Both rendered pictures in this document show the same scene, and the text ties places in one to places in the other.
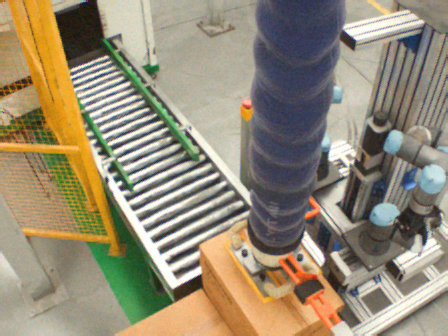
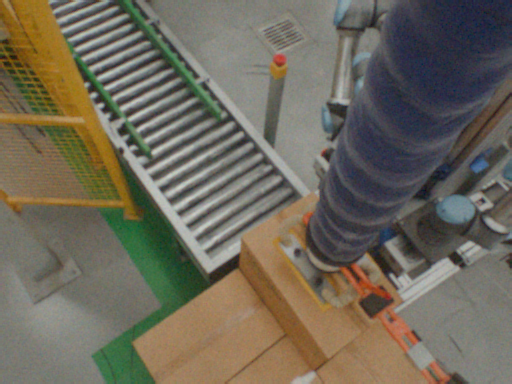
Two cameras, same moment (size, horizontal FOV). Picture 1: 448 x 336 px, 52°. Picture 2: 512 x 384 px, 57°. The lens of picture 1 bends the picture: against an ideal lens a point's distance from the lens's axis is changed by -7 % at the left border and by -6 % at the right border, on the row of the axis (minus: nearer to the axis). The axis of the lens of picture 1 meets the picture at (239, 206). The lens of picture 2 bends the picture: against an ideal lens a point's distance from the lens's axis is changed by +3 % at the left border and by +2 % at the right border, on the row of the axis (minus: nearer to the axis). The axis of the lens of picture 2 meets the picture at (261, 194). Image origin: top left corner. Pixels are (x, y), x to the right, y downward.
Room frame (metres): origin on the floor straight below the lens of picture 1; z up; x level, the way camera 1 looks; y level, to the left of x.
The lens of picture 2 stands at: (0.52, 0.25, 2.80)
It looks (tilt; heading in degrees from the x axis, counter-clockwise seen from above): 63 degrees down; 350
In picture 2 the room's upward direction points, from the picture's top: 7 degrees clockwise
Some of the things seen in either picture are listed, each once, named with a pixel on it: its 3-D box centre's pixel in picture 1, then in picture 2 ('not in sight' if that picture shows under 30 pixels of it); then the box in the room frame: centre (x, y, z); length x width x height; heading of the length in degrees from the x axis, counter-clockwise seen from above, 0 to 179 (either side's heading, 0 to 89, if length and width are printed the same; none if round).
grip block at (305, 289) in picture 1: (309, 289); (376, 301); (0.90, -0.27, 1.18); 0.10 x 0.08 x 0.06; 121
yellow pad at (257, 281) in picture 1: (253, 266); (307, 267); (1.06, -0.06, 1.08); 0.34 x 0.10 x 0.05; 31
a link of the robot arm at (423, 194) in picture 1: (430, 184); not in sight; (0.90, -0.56, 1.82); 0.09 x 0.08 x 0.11; 145
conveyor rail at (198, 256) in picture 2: (94, 160); (98, 118); (2.20, 0.98, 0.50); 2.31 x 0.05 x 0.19; 34
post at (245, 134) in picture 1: (246, 165); (271, 122); (2.16, -0.04, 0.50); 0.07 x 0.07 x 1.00; 34
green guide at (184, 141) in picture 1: (148, 89); (151, 26); (2.82, 0.68, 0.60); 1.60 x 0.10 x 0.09; 34
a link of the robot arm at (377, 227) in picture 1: (384, 221); (453, 214); (1.22, -0.62, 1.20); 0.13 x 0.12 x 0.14; 55
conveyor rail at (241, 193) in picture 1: (178, 123); (192, 70); (2.56, 0.43, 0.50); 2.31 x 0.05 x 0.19; 34
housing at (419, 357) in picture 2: (341, 333); (418, 356); (0.72, -0.39, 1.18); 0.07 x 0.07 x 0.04; 31
